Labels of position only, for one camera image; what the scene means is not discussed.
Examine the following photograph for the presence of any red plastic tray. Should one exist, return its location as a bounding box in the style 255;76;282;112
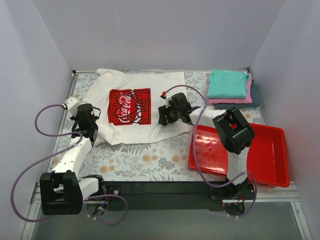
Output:
188;123;290;188

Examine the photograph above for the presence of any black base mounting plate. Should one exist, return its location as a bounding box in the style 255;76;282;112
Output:
86;180;258;211

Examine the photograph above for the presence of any aluminium frame rail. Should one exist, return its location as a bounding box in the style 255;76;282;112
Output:
22;184;312;240

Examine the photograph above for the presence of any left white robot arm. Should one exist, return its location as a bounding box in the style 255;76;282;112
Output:
39;103;107;216

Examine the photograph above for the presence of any folded dark blue t-shirt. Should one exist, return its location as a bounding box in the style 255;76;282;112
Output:
214;80;261;110

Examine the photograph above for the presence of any white coca-cola t-shirt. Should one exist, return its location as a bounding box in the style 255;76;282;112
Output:
82;68;191;146

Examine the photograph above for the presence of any folded pink t-shirt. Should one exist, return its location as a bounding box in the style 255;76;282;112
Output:
206;72;252;105

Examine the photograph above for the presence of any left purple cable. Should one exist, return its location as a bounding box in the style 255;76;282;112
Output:
12;103;129;226

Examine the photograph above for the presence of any folded teal t-shirt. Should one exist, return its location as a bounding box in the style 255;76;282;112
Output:
207;70;251;99

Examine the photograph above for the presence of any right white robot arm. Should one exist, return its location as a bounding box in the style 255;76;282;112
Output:
158;91;255;199

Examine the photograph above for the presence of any floral patterned table mat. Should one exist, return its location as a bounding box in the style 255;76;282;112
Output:
48;71;266;182

